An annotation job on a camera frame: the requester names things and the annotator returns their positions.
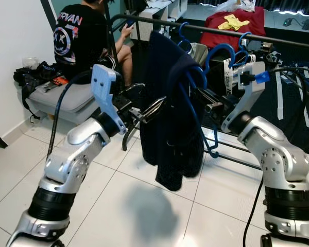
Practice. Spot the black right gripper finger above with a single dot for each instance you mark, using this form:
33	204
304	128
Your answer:
201	90
204	102

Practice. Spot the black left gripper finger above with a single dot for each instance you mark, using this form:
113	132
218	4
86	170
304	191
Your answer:
153	110
135	88

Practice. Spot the blue plastic hanger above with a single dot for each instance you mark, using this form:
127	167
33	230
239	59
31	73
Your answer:
180	31
194	114
219	47

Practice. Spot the navy blue shirt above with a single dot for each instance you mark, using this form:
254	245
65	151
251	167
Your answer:
170	128

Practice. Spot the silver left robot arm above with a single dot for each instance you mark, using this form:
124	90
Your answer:
67	164

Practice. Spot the red cloth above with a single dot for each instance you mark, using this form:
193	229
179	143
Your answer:
213	36

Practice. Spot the dark smartphone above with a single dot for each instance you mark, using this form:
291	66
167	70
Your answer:
130	23

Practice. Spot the black metal clothes rack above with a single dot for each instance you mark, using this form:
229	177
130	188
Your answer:
139	19

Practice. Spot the person in black shirt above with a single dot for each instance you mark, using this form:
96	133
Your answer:
80	46

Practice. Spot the grey cushioned bench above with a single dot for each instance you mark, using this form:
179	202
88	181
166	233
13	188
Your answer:
56	98

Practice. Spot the yellow cloth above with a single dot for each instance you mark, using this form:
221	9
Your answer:
233	22

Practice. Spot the white shelf unit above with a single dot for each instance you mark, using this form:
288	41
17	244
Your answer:
175	10

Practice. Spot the white plastic bag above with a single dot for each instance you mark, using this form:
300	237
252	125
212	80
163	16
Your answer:
234	5

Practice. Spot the clear plastic container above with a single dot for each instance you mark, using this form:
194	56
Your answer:
31	63

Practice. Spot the dark pleated curtain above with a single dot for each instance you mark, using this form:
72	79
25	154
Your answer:
288	5

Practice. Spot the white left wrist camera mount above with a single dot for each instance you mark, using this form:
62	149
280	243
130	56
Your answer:
104	90

